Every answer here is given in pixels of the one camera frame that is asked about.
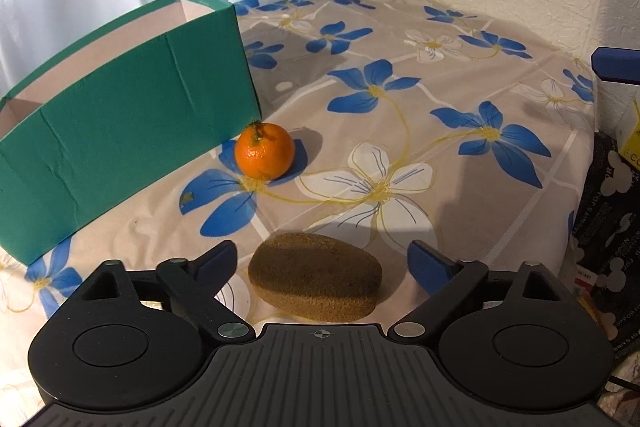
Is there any orange tangerine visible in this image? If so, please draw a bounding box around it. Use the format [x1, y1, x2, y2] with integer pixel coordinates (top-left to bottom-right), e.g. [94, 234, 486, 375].
[234, 121, 296, 181]

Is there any brown kiwi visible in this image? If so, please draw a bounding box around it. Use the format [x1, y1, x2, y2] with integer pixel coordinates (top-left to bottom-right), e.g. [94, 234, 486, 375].
[248, 232, 385, 323]

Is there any blue floral tablecloth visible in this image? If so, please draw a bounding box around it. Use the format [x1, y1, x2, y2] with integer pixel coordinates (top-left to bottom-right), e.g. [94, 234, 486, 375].
[0, 0, 601, 427]

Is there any yellow box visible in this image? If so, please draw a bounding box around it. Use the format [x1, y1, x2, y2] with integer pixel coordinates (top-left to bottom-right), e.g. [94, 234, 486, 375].
[617, 99, 640, 172]

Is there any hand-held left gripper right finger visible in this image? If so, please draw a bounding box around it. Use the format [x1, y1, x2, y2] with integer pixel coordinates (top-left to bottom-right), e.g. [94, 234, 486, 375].
[387, 241, 563, 345]

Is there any green cardboard box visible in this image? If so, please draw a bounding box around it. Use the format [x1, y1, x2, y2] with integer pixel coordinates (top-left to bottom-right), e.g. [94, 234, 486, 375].
[0, 0, 262, 267]

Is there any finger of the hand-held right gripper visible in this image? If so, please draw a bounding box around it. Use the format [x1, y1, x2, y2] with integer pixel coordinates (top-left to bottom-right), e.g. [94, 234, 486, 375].
[591, 47, 640, 84]

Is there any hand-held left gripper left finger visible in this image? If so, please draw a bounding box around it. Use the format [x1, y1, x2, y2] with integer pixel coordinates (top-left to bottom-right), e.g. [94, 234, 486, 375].
[77, 241, 253, 348]

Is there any black printed bag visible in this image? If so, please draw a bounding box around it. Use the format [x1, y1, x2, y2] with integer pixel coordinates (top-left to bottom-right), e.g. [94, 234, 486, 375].
[570, 132, 640, 358]

